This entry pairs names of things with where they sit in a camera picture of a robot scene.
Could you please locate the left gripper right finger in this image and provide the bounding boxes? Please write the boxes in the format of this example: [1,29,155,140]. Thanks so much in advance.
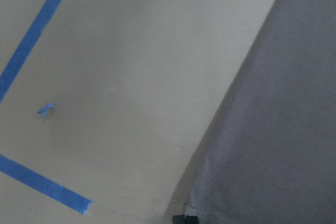
[185,216,199,224]

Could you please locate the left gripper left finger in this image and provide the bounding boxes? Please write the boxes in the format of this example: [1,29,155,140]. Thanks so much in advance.
[172,215,186,224]

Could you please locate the dark brown t-shirt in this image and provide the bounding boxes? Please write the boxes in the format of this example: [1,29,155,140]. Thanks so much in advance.
[165,0,336,224]

